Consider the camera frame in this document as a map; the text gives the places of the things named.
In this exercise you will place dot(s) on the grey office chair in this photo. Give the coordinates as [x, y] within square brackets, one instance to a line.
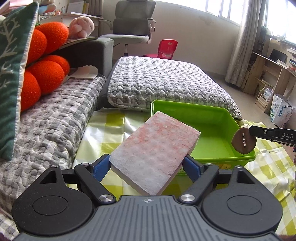
[133, 23]

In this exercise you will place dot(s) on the orange carrot plush pillow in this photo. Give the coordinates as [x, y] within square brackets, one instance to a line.
[44, 72]

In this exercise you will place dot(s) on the white shopping bag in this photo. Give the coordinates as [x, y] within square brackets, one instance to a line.
[280, 111]

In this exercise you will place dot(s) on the grey quilted ottoman cushion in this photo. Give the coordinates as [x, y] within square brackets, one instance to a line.
[137, 81]

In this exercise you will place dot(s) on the wooden desk shelf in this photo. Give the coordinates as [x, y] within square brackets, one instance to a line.
[267, 74]

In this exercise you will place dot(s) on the green plastic bin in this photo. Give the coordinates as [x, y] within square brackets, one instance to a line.
[217, 128]

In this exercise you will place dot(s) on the grey sofa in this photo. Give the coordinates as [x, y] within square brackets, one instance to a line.
[97, 53]

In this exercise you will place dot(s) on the green tree pattern pillow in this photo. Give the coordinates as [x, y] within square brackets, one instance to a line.
[16, 34]

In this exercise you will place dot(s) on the pink plush toy on armrest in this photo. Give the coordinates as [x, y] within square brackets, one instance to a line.
[81, 27]

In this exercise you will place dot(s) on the pink white sponge block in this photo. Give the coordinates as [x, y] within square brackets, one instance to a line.
[152, 156]

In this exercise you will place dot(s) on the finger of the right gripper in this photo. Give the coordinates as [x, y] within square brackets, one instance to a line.
[278, 135]

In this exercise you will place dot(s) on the yellow checkered plastic tablecloth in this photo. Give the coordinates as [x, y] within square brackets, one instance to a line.
[108, 128]

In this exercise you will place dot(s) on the brown round milk tea cushion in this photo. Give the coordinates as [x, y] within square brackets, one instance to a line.
[243, 142]

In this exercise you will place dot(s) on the white paper on sofa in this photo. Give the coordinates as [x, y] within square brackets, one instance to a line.
[85, 72]

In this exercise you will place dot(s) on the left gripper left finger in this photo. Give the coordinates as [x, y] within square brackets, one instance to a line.
[90, 177]

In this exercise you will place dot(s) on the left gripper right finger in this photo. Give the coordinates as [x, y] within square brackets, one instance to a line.
[203, 177]

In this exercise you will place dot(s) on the beige curtain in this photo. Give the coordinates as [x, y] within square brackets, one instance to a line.
[248, 34]

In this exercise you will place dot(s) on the red plastic child chair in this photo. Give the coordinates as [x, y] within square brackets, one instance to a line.
[166, 49]

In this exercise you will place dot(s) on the grey patterned sofa cover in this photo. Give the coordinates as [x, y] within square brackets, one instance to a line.
[49, 134]

